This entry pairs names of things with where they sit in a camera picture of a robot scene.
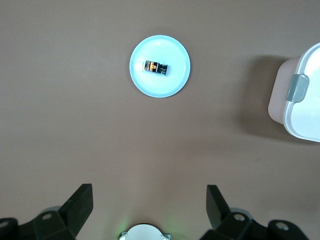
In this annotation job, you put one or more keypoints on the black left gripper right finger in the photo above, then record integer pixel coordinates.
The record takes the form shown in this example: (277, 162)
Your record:
(220, 215)

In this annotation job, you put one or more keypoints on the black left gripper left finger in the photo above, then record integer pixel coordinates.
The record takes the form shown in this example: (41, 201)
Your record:
(75, 207)

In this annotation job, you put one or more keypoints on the orange black push-button switch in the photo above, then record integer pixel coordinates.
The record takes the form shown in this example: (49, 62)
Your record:
(156, 67)

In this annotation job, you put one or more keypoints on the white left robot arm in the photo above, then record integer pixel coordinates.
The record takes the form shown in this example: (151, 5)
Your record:
(146, 232)

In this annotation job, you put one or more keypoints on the white lidded storage box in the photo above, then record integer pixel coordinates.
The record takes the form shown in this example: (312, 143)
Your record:
(305, 120)

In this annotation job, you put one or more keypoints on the brown table cover sheet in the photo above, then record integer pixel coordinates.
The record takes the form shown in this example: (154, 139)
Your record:
(75, 112)

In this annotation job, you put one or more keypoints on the light blue round plate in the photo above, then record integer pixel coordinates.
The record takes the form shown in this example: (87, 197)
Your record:
(160, 86)

